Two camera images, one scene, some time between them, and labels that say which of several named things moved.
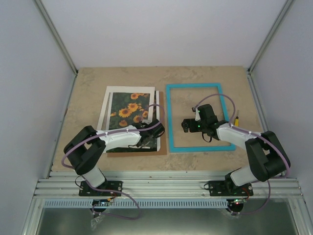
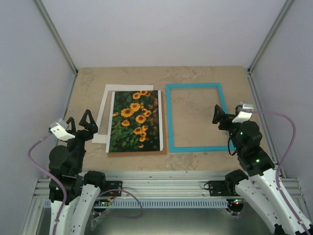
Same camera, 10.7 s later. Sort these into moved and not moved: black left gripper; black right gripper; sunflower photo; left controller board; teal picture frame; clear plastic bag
Moved: black right gripper; black left gripper
Not moved: clear plastic bag; sunflower photo; left controller board; teal picture frame
